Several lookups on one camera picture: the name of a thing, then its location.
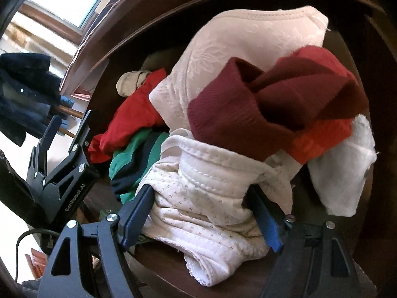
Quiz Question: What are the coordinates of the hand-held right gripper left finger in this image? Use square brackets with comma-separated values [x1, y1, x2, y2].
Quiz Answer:
[37, 184, 155, 298]

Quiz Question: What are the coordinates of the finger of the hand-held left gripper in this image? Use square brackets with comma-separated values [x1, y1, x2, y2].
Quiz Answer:
[43, 109, 95, 190]
[26, 115, 63, 178]

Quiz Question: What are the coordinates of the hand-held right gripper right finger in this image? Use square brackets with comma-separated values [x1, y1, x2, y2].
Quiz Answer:
[246, 185, 363, 298]

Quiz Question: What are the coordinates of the green and navy underwear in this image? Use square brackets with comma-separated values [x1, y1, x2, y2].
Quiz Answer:
[108, 129, 169, 204]

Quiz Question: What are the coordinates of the bright red underwear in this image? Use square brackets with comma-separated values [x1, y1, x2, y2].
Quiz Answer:
[88, 68, 169, 164]

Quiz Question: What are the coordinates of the beige stocking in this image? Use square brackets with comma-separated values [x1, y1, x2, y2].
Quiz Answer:
[143, 50, 177, 73]
[116, 70, 152, 97]

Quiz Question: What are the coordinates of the plain white cloth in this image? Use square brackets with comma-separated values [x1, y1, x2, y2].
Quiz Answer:
[307, 113, 377, 218]

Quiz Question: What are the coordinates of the orange red garment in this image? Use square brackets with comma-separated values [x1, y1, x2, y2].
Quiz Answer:
[290, 118, 354, 165]

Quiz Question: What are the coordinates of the maroon knit garment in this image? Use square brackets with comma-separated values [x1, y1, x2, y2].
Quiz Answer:
[188, 46, 369, 163]

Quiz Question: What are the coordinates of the wide wooden desk drawer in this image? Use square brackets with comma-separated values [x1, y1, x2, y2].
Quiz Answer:
[59, 0, 397, 298]

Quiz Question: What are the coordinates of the pale pink embossed underwear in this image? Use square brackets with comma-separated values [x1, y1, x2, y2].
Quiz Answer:
[149, 5, 329, 137]

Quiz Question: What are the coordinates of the dark navy coat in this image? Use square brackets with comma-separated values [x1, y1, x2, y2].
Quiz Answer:
[0, 53, 75, 148]

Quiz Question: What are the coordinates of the pink striped undercloth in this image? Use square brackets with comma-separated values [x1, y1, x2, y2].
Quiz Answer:
[59, 46, 110, 95]

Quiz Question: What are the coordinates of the black cable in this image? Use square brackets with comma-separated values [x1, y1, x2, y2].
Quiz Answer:
[15, 229, 63, 283]

